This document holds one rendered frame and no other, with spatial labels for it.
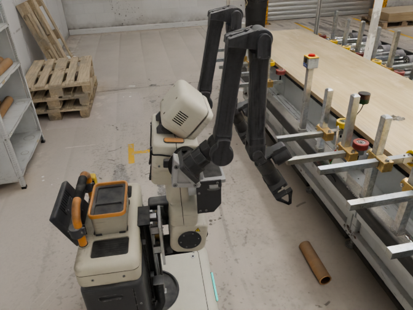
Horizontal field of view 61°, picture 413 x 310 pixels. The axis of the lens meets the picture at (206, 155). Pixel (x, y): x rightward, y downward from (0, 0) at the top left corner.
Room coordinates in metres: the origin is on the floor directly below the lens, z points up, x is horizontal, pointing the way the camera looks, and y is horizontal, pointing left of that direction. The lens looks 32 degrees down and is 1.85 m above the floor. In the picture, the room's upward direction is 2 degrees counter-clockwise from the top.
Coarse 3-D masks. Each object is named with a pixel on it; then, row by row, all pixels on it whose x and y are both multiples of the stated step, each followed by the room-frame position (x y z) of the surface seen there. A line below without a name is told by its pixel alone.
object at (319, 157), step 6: (342, 150) 1.61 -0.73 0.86; (300, 156) 1.56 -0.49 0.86; (306, 156) 1.56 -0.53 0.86; (312, 156) 1.56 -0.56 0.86; (318, 156) 1.55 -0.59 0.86; (324, 156) 1.56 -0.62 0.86; (330, 156) 1.57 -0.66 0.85; (336, 156) 1.57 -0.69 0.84; (342, 156) 1.58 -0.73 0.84; (288, 162) 1.52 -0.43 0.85; (294, 162) 1.53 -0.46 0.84; (300, 162) 1.54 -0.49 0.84; (306, 162) 1.54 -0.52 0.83
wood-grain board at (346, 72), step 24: (288, 48) 3.53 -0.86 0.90; (312, 48) 3.49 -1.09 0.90; (336, 48) 3.46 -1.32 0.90; (288, 72) 2.80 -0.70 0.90; (336, 72) 2.76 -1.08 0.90; (360, 72) 2.73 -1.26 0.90; (384, 72) 2.71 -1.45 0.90; (336, 96) 2.26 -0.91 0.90; (384, 96) 2.23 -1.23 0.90; (408, 96) 2.21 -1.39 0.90; (360, 120) 1.88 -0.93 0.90; (408, 120) 1.86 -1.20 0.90; (408, 144) 1.58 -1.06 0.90; (408, 168) 1.36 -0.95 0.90
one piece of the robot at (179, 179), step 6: (174, 156) 1.01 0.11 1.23; (174, 162) 0.98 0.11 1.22; (174, 168) 0.98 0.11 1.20; (174, 174) 0.98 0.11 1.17; (180, 174) 0.99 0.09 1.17; (174, 180) 0.98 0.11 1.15; (180, 180) 0.99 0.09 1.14; (186, 180) 0.99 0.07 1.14; (174, 186) 0.98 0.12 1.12; (180, 186) 0.98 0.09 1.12; (186, 186) 0.99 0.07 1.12; (192, 186) 0.99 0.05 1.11; (198, 186) 0.99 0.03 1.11
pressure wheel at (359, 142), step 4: (356, 140) 1.63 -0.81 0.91; (360, 140) 1.62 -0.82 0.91; (364, 140) 1.62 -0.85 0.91; (352, 144) 1.62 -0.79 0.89; (356, 144) 1.59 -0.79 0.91; (360, 144) 1.59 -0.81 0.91; (364, 144) 1.59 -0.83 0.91; (368, 144) 1.59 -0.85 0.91; (356, 148) 1.58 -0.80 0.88; (360, 148) 1.57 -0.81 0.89; (364, 148) 1.57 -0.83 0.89
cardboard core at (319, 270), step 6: (306, 240) 1.72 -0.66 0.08; (300, 246) 1.70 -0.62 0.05; (306, 246) 1.67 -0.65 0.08; (306, 252) 1.63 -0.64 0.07; (312, 252) 1.61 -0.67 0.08; (306, 258) 1.60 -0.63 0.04; (312, 258) 1.57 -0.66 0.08; (318, 258) 1.56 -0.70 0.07; (312, 264) 1.53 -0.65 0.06; (318, 264) 1.51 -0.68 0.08; (312, 270) 1.51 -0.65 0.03; (318, 270) 1.47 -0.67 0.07; (324, 270) 1.47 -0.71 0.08; (318, 276) 1.44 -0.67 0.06; (324, 276) 1.42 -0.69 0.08; (330, 276) 1.43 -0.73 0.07; (324, 282) 1.43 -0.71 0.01
